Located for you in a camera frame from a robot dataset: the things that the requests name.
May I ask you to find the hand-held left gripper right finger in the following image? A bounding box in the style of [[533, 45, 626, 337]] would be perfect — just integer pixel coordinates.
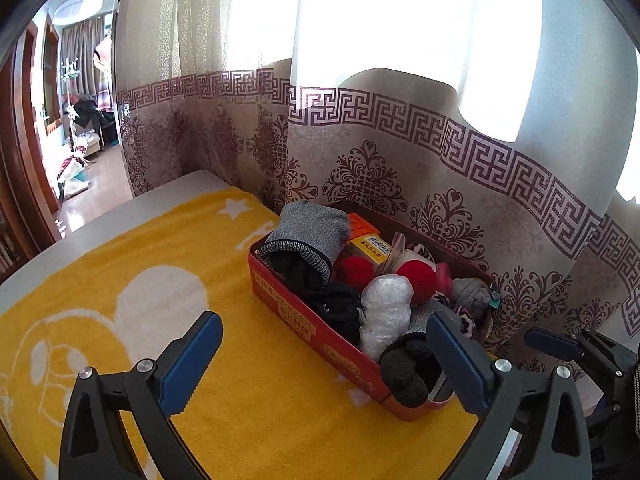
[[424, 311, 594, 480]]

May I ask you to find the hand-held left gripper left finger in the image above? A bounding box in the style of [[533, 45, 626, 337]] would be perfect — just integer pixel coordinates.
[[59, 311, 224, 480]]

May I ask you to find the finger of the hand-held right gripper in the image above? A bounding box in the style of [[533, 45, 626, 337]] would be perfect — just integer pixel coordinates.
[[524, 328, 583, 362]]

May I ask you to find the pink leopard print sock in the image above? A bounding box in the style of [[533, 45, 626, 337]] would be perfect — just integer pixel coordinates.
[[432, 295, 478, 343]]

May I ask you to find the dark grey sock bundle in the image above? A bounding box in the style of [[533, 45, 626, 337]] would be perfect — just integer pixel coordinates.
[[379, 332, 448, 409]]

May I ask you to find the small grey sock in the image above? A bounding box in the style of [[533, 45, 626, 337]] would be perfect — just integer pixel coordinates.
[[451, 279, 495, 322]]

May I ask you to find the pink rubber toy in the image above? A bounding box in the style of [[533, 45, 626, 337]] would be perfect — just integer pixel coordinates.
[[434, 262, 455, 297]]

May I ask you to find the clear plastic bag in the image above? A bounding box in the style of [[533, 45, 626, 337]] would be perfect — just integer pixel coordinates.
[[359, 275, 414, 359]]

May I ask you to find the white pink knit hat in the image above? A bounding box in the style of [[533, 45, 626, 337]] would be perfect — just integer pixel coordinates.
[[397, 244, 437, 267]]

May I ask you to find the red cardboard box container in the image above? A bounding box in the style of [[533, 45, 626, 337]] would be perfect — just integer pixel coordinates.
[[247, 204, 496, 422]]

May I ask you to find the black sparkly sock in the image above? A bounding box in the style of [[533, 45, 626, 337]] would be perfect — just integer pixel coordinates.
[[302, 281, 364, 347]]

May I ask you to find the small green yellow box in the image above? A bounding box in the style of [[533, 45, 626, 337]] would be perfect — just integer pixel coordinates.
[[349, 233, 394, 265]]

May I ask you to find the red-orange rubber cube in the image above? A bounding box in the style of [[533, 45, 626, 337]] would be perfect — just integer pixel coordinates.
[[347, 212, 377, 240]]

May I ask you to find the grey knit sock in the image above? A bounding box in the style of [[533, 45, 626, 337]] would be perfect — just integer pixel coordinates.
[[256, 200, 352, 286]]

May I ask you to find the yellow white blanket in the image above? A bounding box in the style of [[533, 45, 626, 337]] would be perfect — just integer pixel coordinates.
[[0, 187, 482, 480]]

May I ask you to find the patterned beige curtain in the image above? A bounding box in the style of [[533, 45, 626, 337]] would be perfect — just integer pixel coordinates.
[[112, 0, 640, 376]]

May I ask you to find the pile of dark clothes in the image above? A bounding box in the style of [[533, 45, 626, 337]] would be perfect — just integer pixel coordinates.
[[75, 94, 119, 132]]

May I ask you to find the coat rack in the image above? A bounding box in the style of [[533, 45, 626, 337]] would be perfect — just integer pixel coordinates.
[[61, 59, 84, 162]]

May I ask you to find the brown room curtain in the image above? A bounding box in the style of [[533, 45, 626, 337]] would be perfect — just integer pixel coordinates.
[[61, 16, 109, 97]]

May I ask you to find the round ceiling lamp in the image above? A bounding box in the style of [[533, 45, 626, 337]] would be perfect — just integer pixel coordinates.
[[51, 0, 104, 24]]

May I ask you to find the wooden door frame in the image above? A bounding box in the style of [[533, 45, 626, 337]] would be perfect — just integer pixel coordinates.
[[0, 24, 64, 242]]

